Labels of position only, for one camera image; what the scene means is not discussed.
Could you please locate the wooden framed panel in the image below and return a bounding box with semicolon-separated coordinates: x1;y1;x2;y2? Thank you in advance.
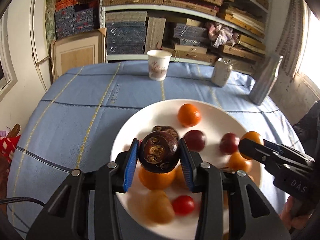
51;28;107;81

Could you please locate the black cable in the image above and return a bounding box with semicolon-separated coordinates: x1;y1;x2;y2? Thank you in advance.
0;196;46;207

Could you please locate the large orange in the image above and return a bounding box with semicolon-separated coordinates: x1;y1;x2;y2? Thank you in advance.
138;167;176;190

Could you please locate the large dark red plum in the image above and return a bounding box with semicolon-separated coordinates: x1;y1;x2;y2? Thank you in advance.
183;129;206;152

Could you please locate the round yellow fruit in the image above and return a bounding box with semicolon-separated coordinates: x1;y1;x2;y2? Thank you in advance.
144;190;175;224

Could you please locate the dark purple passion fruit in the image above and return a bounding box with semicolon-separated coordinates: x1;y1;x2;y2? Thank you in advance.
137;131;180;173

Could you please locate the white paper cup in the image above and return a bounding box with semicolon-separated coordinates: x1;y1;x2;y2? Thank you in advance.
147;50;172;81

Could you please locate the pale orange fruit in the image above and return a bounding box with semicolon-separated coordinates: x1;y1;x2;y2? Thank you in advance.
174;165;189;190

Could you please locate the small dark red plum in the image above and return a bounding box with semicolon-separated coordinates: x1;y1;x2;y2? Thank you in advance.
219;133;240;154

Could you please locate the red tomato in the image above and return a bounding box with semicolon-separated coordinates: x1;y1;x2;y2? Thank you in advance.
171;195;195;216

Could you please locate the red patterned cloth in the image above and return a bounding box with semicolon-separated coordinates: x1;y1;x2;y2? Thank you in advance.
0;131;21;164

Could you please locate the person's right hand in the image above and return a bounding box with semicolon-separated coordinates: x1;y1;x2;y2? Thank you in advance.
279;196;311;230

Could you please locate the metal storage shelf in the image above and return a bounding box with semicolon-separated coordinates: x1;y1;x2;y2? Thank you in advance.
99;0;269;64

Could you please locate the orange persimmon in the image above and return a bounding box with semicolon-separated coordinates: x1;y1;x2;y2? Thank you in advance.
226;152;252;173

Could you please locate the white oval plate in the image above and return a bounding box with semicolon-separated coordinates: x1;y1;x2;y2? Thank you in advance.
111;99;261;239

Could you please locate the small orange tangerine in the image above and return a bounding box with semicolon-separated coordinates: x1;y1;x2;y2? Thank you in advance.
238;131;264;160

